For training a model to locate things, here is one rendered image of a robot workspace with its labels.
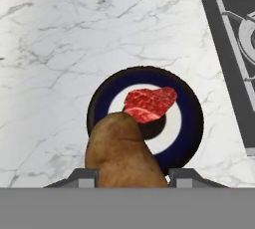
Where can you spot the black and grey hob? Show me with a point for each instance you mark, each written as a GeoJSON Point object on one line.
{"type": "Point", "coordinates": [232, 57]}

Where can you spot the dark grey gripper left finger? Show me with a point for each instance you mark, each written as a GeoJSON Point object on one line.
{"type": "Point", "coordinates": [85, 177]}

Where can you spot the dark blue and white plate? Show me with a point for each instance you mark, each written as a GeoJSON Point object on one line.
{"type": "Point", "coordinates": [186, 113]}

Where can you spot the red raw steak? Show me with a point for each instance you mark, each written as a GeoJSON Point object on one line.
{"type": "Point", "coordinates": [149, 103]}

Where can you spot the brown potato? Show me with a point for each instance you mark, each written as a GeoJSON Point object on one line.
{"type": "Point", "coordinates": [119, 153]}

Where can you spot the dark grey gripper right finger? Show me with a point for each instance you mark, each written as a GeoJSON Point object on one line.
{"type": "Point", "coordinates": [184, 176]}

